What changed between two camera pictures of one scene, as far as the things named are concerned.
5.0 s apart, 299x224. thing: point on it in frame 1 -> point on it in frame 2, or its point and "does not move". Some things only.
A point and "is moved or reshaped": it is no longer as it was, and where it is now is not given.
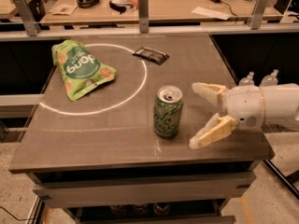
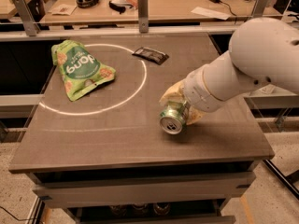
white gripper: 243,105 -> 196,90
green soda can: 168,108 is moved or reshaped
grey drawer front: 142,189 does not move
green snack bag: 79,68 does not move
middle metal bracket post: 143,12 does not move
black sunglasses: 120,7 does not move
